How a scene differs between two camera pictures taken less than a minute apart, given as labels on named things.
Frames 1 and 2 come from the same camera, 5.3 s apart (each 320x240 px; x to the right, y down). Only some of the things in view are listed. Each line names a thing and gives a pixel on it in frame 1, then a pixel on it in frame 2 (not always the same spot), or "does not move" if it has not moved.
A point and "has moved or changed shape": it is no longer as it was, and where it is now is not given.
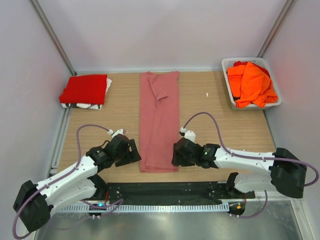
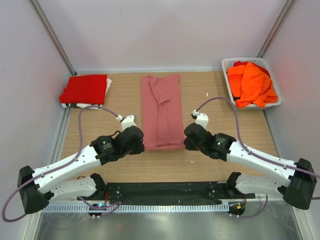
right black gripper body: [180, 155] to [189, 141]
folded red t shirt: [88, 89] does not move
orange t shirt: [251, 85] does not move
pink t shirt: [159, 122] has moved or changed shape
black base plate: [174, 193] does not move
